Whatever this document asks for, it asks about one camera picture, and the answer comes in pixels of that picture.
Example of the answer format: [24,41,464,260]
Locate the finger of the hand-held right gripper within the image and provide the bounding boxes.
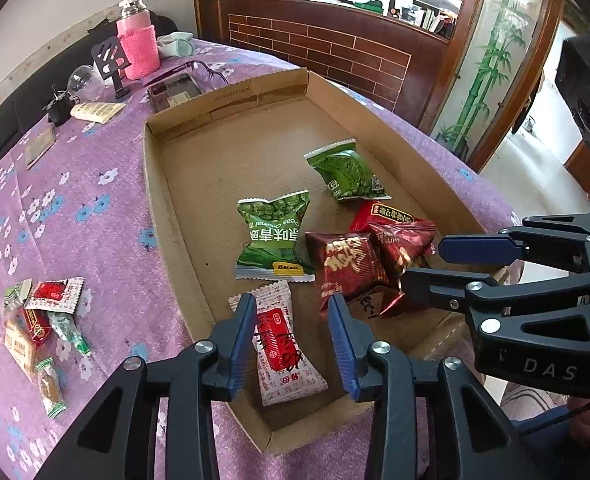
[400,265,590,356]
[438,212,590,273]

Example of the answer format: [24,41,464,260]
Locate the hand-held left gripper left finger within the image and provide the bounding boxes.
[35,292,258,480]

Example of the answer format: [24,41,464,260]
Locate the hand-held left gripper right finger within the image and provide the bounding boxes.
[327,294,550,480]

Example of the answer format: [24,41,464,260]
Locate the dark red snack packet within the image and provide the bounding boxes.
[305,232,406,318]
[369,221,437,281]

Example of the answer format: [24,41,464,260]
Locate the white red biscuit packet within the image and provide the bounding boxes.
[227,280,328,407]

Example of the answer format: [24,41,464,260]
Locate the bright red snack packet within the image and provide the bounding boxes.
[349,200,438,241]

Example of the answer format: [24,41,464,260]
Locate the large green pea packet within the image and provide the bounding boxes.
[235,189,316,283]

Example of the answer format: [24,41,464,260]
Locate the green snack packet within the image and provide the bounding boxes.
[304,138,392,202]

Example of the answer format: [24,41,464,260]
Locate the shallow cardboard box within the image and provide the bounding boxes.
[142,66,523,456]

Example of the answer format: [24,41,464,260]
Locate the brown candy green ends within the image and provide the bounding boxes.
[35,357,68,418]

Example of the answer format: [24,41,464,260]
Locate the small white red packet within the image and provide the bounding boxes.
[25,276,86,311]

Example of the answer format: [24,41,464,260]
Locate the small red labelled packet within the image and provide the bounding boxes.
[20,307,53,348]

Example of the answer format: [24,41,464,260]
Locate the small tan packet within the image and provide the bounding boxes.
[2,317,38,378]

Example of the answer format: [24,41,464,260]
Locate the small green white packet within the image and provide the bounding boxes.
[2,280,33,311]

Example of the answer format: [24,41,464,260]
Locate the person's blue trousers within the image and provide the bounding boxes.
[512,407,580,438]

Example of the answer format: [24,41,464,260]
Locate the wooden cabinet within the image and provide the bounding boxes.
[565,140,590,201]

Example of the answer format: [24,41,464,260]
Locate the bamboo print glass panel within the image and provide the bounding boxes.
[432,0,550,161]

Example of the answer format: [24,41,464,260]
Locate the row of books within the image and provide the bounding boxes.
[415,6,456,37]

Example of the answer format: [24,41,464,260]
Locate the brown wooden partition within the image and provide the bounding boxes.
[191,0,568,171]

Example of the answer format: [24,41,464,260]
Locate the black smartphone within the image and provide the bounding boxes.
[147,74,203,113]

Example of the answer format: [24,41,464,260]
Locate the eyeglasses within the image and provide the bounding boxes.
[142,59,231,92]

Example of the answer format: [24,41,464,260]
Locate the cream tube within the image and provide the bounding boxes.
[70,101,127,124]

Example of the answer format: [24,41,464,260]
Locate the grey booklet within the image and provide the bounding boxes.
[24,127,57,168]

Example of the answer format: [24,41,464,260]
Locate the clear plastic cup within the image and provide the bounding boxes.
[66,64,107,102]

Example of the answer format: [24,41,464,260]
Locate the pale green cloth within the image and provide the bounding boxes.
[156,31,194,59]

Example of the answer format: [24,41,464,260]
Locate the pink sleeved bottle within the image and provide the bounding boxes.
[115,0,161,81]

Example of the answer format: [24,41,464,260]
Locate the black phone stand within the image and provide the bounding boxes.
[91,36,132,100]

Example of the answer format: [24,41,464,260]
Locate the black sofa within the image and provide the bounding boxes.
[0,12,178,186]

